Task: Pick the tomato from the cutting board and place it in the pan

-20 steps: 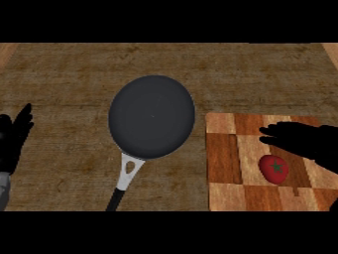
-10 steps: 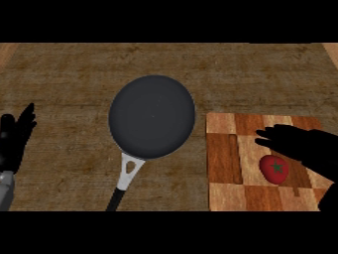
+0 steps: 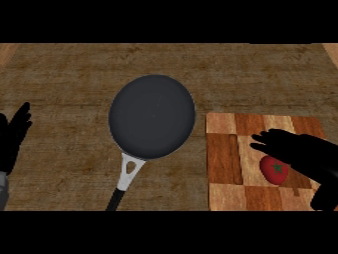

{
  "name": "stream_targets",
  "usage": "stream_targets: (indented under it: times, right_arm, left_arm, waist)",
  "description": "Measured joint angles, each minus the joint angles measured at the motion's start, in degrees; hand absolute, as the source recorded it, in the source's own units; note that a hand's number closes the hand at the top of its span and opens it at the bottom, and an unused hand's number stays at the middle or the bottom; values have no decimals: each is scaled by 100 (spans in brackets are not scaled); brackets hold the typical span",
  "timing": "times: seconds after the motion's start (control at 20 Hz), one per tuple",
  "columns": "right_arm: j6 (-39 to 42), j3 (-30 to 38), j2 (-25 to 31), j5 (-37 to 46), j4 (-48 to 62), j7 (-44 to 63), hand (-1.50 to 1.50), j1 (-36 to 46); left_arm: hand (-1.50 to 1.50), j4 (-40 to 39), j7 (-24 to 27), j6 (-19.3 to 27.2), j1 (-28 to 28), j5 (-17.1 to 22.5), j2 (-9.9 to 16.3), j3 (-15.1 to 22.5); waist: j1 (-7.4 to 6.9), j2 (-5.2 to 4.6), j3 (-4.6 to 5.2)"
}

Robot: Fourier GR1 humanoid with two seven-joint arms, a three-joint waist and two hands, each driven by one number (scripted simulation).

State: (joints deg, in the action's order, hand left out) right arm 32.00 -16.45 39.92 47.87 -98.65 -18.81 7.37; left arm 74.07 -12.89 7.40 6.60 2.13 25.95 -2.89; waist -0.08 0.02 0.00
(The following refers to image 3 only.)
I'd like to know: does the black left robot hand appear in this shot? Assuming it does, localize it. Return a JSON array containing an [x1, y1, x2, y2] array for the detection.
[[0, 101, 35, 177]]

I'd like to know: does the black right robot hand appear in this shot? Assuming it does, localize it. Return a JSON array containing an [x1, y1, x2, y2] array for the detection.
[[250, 128, 338, 212]]

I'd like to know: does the red tomato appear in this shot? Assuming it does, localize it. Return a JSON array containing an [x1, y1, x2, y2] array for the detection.
[[258, 155, 290, 186]]

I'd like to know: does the wooden patchwork cutting board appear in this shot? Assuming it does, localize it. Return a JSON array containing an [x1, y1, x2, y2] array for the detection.
[[206, 112, 338, 212]]

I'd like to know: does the dark grey frying pan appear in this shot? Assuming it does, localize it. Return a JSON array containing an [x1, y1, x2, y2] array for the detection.
[[104, 74, 199, 212]]

